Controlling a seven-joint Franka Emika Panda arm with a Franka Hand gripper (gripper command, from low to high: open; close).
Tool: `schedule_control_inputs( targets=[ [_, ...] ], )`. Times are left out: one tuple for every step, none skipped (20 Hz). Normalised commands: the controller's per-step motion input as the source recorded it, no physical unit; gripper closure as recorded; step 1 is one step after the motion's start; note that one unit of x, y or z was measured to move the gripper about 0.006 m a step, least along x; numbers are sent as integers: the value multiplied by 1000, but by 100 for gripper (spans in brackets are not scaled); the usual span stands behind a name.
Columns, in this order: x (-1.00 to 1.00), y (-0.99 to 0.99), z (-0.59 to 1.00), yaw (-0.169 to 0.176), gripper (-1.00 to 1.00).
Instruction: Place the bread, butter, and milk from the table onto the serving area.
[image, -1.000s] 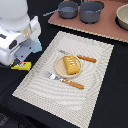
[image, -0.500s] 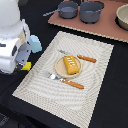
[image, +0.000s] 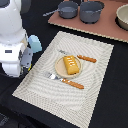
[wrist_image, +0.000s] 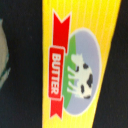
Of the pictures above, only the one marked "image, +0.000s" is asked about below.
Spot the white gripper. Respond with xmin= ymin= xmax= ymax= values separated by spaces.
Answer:
xmin=0 ymin=43 xmax=33 ymax=77

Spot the orange bread loaf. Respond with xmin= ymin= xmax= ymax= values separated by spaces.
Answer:
xmin=63 ymin=55 xmax=79 ymax=75

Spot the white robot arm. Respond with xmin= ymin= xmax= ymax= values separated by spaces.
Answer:
xmin=0 ymin=0 xmax=33 ymax=77

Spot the round wooden plate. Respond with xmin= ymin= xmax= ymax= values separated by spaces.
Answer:
xmin=55 ymin=56 xmax=82 ymax=78

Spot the beige woven placemat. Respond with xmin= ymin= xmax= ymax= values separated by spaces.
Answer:
xmin=13 ymin=31 xmax=113 ymax=128

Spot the dark grey cooking pot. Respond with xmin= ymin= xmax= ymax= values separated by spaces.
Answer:
xmin=79 ymin=1 xmax=104 ymax=24

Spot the pink stove mat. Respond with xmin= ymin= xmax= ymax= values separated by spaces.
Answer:
xmin=48 ymin=0 xmax=128 ymax=42

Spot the cream bowl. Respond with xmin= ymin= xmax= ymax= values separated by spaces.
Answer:
xmin=116 ymin=4 xmax=128 ymax=30

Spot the fork with orange handle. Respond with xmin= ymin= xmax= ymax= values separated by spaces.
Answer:
xmin=43 ymin=71 xmax=84 ymax=89

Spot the knife with orange handle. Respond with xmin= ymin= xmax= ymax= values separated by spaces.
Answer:
xmin=57 ymin=49 xmax=97 ymax=63

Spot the grey saucepan with handle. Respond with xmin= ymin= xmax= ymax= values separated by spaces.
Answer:
xmin=45 ymin=1 xmax=78 ymax=19

